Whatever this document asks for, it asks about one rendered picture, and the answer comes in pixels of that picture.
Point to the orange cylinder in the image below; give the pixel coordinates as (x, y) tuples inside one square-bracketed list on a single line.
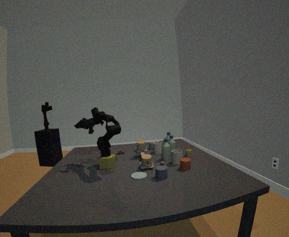
[(185, 164)]

